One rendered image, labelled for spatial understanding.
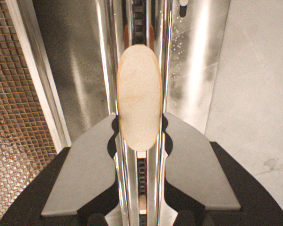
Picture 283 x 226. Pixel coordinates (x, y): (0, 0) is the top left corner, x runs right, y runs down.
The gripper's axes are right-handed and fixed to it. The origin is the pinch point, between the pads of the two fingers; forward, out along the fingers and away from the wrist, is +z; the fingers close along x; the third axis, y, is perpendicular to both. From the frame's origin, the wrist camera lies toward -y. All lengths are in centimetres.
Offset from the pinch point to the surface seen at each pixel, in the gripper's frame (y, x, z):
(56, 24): -6.8, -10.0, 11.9
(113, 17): -7.2, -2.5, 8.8
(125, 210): 24.8, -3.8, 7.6
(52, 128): 3.9, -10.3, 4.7
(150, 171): 16.0, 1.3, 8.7
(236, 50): -2.9, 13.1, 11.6
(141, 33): -5.5, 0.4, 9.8
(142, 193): 23.5, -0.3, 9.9
